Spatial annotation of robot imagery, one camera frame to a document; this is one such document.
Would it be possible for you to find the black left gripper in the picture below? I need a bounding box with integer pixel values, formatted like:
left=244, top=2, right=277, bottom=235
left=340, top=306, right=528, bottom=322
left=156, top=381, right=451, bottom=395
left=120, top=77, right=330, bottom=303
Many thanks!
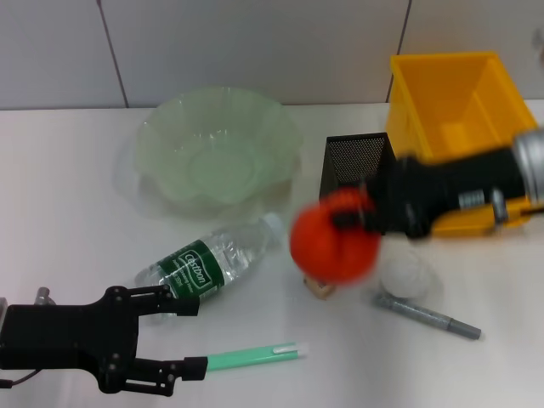
left=0, top=285, right=209, bottom=394

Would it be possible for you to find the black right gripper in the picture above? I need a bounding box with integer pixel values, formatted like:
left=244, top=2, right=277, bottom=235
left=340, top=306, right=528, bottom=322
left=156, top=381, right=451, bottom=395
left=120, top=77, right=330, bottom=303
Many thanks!
left=331, top=146, right=528, bottom=242

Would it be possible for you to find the orange toy fruit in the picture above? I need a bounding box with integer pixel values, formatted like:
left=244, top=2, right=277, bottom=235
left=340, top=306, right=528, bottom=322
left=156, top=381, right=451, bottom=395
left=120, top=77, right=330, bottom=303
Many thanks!
left=290, top=189, right=382, bottom=285

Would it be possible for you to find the mint green pen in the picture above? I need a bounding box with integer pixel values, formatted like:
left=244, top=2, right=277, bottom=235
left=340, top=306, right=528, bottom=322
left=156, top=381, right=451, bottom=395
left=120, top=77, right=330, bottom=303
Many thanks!
left=206, top=341, right=310, bottom=371

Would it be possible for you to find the white garlic bulb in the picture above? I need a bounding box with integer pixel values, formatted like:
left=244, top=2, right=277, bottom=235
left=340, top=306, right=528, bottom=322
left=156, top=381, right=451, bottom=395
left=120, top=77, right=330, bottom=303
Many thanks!
left=379, top=258, right=430, bottom=298

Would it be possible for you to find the clear green-label water bottle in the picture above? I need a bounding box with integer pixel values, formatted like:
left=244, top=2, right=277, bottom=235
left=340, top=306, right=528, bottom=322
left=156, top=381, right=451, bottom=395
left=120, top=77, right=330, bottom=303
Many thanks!
left=134, top=213, right=285, bottom=326

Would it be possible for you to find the black mesh pen holder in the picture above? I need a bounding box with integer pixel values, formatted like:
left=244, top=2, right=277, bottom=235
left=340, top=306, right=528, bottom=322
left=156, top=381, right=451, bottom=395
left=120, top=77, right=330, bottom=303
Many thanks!
left=318, top=131, right=403, bottom=239

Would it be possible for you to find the beige eraser with barcode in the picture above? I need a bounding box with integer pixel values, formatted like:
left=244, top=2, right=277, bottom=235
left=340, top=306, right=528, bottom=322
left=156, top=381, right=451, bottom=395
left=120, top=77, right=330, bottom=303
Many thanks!
left=303, top=275, right=337, bottom=301

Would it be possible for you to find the grey marker pen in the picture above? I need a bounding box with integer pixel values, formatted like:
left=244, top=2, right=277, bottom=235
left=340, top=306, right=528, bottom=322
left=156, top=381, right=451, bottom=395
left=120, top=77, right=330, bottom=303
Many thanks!
left=372, top=292, right=483, bottom=341

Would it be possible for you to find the pale green wavy fruit plate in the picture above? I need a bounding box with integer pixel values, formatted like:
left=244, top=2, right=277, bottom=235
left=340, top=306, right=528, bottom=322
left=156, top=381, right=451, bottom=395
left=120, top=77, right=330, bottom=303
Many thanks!
left=134, top=86, right=305, bottom=220

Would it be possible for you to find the yellow plastic bin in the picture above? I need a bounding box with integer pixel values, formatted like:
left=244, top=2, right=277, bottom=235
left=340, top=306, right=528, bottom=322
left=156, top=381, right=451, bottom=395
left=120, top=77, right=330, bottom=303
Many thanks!
left=385, top=51, right=540, bottom=239

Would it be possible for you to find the right gripper cable with plug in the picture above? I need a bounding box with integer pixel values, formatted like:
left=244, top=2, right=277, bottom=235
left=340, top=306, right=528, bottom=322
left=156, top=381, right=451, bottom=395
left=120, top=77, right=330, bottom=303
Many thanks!
left=488, top=186, right=511, bottom=224

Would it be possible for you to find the gripper cable with plug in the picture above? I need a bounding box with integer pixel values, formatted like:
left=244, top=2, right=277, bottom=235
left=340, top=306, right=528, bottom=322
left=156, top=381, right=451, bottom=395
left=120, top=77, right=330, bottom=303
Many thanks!
left=0, top=287, right=56, bottom=388
left=488, top=186, right=511, bottom=224

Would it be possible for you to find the left gripper cable with plug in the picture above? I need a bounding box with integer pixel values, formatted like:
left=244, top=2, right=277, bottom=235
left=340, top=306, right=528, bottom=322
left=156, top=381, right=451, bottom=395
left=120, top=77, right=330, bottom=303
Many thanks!
left=0, top=287, right=56, bottom=388

